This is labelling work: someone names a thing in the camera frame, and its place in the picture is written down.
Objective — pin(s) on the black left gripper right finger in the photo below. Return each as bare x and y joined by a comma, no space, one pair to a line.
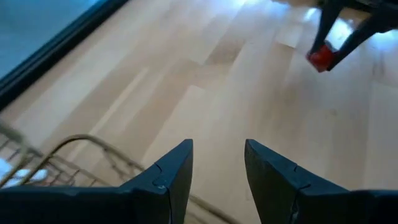
286,199

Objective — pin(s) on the white garlic bulb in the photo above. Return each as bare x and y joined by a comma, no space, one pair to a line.
28,175

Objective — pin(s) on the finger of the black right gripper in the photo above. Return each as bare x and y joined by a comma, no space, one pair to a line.
357,37
328,25

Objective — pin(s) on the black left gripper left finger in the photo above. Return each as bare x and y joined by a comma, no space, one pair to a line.
155,202

